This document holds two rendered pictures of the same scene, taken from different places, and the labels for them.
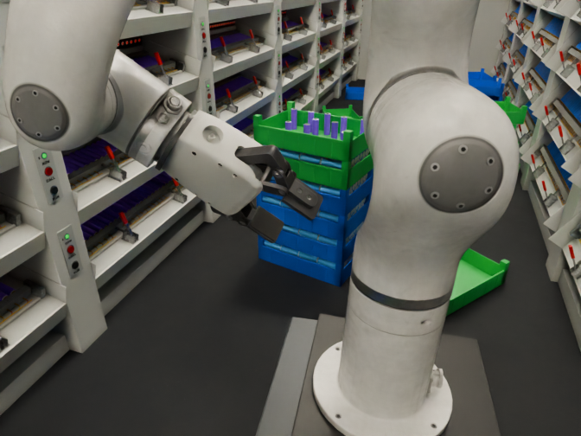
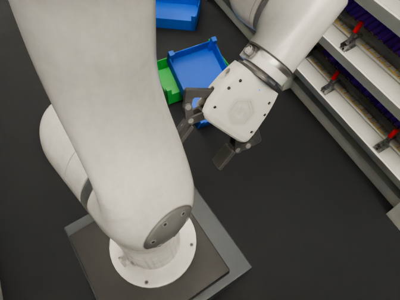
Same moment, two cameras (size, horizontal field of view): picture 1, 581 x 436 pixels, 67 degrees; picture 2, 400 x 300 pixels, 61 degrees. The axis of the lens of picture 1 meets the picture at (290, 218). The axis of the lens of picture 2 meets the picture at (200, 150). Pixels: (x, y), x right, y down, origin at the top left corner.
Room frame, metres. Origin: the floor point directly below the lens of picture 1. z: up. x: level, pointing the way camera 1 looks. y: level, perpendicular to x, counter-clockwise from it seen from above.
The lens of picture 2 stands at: (0.66, -0.22, 1.05)
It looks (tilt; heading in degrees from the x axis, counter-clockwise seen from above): 57 degrees down; 135
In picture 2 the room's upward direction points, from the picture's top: straight up
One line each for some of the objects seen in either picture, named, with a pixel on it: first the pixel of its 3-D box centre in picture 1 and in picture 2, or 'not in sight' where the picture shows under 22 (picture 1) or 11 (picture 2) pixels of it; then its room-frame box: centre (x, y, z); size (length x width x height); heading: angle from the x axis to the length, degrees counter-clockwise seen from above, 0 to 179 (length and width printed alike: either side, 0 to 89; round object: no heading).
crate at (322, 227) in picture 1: (314, 203); not in sight; (1.23, -0.07, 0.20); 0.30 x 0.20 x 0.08; 58
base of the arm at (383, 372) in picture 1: (389, 337); (147, 230); (0.43, -0.13, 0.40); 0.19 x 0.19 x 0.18
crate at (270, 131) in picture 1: (316, 128); not in sight; (1.23, -0.07, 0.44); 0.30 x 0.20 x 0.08; 58
